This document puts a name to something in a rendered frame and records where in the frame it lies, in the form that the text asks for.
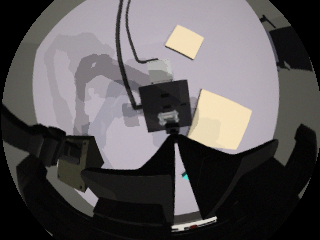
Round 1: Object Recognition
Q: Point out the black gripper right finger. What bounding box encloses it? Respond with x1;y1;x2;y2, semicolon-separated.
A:
177;133;279;220

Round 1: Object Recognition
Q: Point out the beige flat rectangular panel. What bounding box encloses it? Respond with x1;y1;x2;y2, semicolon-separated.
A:
187;89;252;149

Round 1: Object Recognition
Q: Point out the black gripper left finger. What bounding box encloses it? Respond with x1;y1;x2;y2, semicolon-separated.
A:
80;135;176;227

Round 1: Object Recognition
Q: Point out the black cable with grey plug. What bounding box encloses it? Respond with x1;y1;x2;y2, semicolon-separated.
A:
125;0;173;84

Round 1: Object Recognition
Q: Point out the turquoise rectangular block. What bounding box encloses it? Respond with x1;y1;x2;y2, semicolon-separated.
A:
181;171;189;180

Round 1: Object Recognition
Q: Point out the beige flat square block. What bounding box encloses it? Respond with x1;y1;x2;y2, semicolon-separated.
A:
165;24;204;60

